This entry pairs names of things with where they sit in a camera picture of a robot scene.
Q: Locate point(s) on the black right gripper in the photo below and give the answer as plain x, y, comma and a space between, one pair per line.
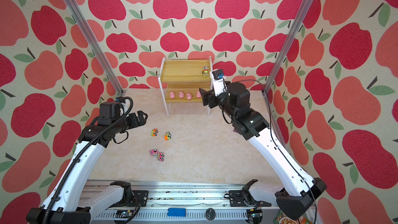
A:
210, 95

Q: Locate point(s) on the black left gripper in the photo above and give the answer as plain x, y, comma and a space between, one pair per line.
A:
136, 123

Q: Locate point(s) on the multicolour toy car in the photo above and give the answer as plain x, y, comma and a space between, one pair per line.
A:
205, 71

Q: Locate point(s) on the wooden two-tier shelf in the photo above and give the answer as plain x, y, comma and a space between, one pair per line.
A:
182, 75

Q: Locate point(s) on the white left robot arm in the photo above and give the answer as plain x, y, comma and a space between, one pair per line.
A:
62, 205

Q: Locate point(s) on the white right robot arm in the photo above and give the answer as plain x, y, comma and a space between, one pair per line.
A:
300, 190

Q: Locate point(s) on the green orange toy car left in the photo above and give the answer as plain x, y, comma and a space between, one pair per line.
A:
154, 132

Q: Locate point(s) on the pink toy car upper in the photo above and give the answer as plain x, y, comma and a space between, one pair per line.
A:
154, 152

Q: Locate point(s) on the pink green toy truck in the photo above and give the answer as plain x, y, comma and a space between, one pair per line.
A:
161, 156

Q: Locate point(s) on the round metal knob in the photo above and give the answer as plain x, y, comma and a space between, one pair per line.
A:
210, 214

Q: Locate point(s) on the green snack packet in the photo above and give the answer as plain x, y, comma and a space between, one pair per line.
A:
282, 218

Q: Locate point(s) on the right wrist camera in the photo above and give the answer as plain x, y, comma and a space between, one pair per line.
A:
218, 80

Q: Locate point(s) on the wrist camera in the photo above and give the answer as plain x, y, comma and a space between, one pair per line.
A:
109, 112
218, 80

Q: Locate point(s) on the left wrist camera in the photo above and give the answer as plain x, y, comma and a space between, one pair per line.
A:
109, 112

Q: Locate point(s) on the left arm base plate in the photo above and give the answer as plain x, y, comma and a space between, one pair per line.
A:
136, 198

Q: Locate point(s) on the aluminium front rail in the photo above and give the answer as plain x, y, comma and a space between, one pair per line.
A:
195, 198

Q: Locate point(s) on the blue block on rail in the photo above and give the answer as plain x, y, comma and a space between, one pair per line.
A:
176, 212

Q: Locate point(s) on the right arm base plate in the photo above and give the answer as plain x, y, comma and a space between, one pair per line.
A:
241, 198

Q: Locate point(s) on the right aluminium frame post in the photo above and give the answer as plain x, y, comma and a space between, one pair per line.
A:
295, 27

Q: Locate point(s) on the aluminium frame post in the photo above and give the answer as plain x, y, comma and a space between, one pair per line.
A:
295, 27
94, 44

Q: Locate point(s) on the left aluminium frame post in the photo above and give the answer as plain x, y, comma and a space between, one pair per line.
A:
94, 44

